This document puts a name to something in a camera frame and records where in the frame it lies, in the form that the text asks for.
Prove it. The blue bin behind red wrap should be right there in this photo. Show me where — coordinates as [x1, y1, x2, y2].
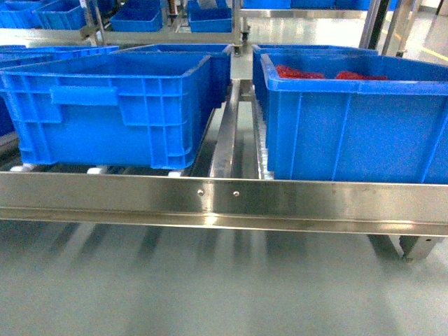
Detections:
[252, 44, 379, 107]

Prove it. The blue bin with clear bag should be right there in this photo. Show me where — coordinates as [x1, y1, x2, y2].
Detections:
[117, 43, 233, 109]

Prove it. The blue bin with red wrap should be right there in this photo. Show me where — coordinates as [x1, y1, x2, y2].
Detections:
[261, 53, 447, 184]

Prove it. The empty blue plastic bin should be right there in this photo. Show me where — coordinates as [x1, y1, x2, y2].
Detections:
[1, 53, 211, 169]

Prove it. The stainless steel flow rack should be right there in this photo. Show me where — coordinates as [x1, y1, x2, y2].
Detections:
[0, 0, 448, 263]

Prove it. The red bubble wrap pile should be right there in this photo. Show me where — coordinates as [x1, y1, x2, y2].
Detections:
[275, 64, 389, 81]

